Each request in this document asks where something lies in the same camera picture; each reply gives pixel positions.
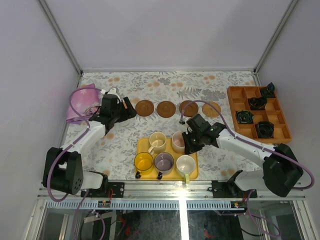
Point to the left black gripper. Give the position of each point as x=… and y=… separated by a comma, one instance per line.
x=124, y=110

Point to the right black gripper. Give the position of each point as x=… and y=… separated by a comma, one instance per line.
x=189, y=148

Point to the dark brown coaster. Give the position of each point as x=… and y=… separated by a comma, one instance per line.
x=191, y=110
x=166, y=109
x=144, y=108

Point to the pink mug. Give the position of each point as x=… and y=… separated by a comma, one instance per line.
x=177, y=142

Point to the woven tan coaster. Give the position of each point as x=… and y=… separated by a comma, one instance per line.
x=211, y=110

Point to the dark brown coaster bottom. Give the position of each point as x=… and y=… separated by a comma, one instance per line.
x=191, y=110

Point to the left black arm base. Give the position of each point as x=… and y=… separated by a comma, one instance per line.
x=112, y=190

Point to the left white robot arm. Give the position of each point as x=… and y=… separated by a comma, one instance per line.
x=63, y=169

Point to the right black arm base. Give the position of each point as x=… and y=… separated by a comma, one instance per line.
x=227, y=190

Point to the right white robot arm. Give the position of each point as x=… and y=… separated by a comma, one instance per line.
x=279, y=170

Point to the yellow plastic tray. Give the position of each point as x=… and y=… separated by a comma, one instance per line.
x=143, y=145

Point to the cream mug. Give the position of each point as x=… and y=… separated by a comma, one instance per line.
x=157, y=142

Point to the black folded item left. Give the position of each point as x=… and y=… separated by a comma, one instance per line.
x=244, y=117

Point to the black folded item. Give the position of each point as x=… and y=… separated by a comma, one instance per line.
x=257, y=103
x=244, y=117
x=265, y=129

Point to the pink star cloth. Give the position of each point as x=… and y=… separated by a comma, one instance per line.
x=86, y=102

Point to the orange compartment organizer box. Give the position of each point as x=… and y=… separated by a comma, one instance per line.
x=238, y=100

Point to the black folded item middle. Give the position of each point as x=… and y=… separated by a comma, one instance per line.
x=257, y=103

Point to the black folded item lower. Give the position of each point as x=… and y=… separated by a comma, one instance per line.
x=265, y=129

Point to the black folded item corner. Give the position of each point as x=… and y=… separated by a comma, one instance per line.
x=268, y=91

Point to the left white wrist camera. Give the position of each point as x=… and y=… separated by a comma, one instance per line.
x=114, y=91

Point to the white mug green handle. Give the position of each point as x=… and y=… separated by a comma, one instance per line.
x=185, y=166

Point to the purple mug black handle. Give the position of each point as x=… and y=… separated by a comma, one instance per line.
x=164, y=163

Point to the yellow mug black handle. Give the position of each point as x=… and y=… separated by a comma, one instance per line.
x=144, y=163

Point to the aluminium front rail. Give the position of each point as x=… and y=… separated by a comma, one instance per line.
x=165, y=195

